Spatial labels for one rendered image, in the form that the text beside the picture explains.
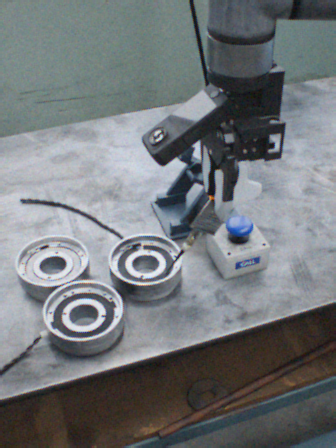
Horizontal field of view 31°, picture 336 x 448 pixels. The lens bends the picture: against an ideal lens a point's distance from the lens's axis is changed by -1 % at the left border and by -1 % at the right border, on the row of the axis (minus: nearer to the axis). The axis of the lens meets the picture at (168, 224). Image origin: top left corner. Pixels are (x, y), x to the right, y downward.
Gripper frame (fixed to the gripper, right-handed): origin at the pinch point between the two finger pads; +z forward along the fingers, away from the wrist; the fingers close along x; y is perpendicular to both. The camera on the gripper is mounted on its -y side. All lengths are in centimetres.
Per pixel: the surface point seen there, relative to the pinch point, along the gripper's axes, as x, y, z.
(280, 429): 14, 29, 93
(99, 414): -1.9, -19.3, 38.0
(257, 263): -1.3, 6.8, 11.3
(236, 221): 2.4, 4.6, 5.6
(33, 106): 163, -12, 70
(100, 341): -9.4, -18.4, 9.9
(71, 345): -8.8, -22.1, 10.0
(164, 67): 165, 44, 63
